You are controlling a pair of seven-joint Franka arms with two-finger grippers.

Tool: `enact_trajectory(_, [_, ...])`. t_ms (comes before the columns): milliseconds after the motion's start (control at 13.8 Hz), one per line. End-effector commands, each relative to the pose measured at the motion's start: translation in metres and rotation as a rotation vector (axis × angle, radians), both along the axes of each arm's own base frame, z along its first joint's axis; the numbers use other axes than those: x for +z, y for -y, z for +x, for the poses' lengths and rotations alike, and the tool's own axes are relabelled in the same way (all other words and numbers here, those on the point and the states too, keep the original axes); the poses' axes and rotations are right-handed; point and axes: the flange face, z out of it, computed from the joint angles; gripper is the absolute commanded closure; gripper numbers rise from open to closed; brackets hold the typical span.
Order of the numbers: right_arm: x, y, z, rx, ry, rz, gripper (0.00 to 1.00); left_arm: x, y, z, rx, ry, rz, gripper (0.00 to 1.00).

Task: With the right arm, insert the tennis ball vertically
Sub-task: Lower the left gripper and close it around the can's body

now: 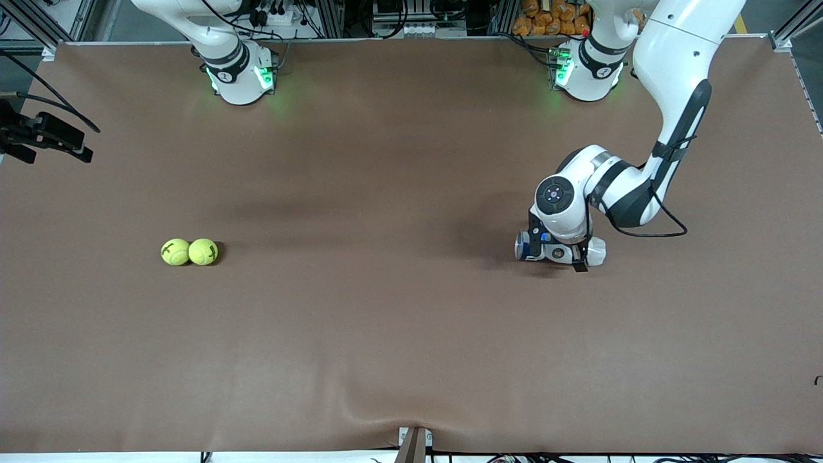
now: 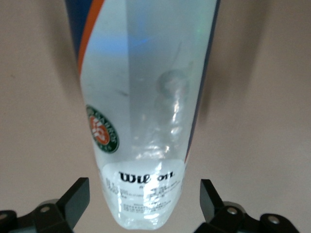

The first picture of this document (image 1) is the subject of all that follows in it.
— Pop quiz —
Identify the brown table mat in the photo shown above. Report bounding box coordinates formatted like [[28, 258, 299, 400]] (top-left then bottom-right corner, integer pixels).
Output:
[[0, 35, 823, 454]]

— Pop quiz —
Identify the white terminal block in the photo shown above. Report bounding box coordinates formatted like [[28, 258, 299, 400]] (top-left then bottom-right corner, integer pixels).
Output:
[[400, 24, 468, 37]]

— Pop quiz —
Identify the white power strip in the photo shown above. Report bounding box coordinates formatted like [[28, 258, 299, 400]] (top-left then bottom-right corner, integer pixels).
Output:
[[235, 5, 298, 31]]

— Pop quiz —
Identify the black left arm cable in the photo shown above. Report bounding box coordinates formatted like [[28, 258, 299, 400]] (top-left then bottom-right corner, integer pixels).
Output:
[[588, 132, 689, 239]]

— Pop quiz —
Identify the pile of orange round items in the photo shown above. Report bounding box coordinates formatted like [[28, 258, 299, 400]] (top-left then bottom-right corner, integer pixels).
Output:
[[512, 0, 593, 37]]

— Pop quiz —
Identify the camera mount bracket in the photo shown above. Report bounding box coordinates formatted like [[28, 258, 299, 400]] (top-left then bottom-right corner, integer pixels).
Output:
[[397, 426, 433, 463]]

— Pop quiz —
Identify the yellow-green tennis ball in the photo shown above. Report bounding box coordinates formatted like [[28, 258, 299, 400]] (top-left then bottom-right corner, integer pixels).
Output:
[[161, 238, 191, 266], [188, 238, 219, 266]]

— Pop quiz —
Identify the aluminium frame profile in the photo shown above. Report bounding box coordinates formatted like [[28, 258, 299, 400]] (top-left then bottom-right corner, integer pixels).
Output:
[[491, 0, 519, 36], [314, 0, 346, 38], [0, 0, 97, 62], [768, 0, 823, 136]]

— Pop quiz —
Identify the white and blue ball can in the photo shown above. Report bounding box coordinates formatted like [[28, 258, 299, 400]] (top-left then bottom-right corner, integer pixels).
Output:
[[514, 230, 607, 268]]

